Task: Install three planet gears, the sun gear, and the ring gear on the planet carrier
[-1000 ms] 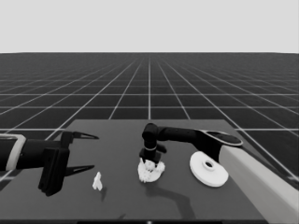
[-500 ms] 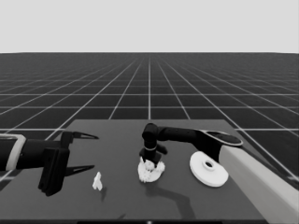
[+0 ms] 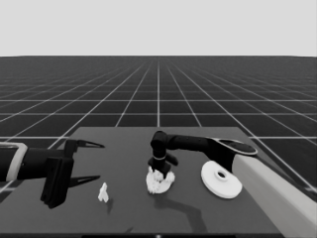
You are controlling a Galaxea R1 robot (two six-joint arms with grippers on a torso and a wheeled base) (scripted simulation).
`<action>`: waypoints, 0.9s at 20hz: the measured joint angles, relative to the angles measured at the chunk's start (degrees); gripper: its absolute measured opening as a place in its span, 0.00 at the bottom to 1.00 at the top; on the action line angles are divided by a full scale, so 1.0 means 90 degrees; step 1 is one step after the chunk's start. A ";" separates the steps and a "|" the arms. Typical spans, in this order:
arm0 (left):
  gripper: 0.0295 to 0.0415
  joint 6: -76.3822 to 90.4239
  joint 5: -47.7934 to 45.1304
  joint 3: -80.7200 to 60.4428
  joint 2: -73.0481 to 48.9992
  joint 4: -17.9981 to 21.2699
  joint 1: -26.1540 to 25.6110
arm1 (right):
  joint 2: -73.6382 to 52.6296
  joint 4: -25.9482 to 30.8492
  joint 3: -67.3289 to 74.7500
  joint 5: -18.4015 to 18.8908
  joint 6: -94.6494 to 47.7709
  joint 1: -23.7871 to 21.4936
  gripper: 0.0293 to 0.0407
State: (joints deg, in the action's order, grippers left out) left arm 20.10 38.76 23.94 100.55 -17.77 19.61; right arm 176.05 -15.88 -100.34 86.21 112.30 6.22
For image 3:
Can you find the large thick white disc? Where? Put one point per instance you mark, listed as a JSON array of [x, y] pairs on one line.
[[228, 189]]

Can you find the white round carrier with pins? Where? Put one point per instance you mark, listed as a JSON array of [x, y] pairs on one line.
[[163, 188]]

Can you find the small white T-shaped piece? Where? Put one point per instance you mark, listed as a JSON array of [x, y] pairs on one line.
[[102, 195]]

